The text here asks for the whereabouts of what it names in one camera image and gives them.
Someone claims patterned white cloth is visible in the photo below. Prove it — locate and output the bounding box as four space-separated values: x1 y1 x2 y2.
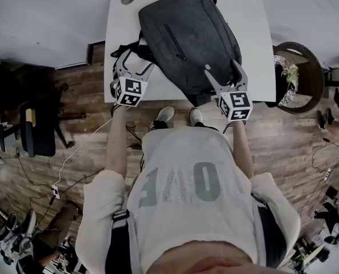
273 54 300 106

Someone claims dark grey backpack bag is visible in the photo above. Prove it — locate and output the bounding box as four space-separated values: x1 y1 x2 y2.
110 0 243 108

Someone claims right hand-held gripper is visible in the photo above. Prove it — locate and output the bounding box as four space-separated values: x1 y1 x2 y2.
204 59 254 123

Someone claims round dark wooden stool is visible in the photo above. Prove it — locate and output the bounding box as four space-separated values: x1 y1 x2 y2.
265 41 326 116

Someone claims person's chin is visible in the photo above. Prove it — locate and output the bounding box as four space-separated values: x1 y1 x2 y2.
162 240 257 274

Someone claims white plug adapter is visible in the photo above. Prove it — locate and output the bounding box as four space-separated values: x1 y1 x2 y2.
50 183 61 200

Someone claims person's left forearm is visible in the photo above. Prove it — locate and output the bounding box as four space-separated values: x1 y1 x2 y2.
103 104 129 179

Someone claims white cable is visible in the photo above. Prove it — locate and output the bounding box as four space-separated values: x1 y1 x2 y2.
57 118 113 188

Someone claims person's grey shoe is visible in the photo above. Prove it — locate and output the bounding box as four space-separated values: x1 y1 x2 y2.
154 106 176 125
189 108 203 127

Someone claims person's right forearm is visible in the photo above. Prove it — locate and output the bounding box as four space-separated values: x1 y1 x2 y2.
231 120 255 180

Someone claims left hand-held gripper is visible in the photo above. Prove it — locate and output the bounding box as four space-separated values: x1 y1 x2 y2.
110 50 156 107

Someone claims person's left grey shoe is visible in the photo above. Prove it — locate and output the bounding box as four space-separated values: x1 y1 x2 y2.
154 106 176 125

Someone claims white robot machine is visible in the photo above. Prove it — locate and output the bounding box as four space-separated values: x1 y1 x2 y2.
0 209 37 264

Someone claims person's right grey shoe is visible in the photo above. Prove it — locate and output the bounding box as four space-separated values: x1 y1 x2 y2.
189 108 203 127

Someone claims black office chair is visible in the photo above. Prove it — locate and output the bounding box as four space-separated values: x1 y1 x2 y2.
0 83 87 158

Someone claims person's white printed shirt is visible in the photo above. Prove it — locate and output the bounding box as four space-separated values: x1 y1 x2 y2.
74 126 302 274

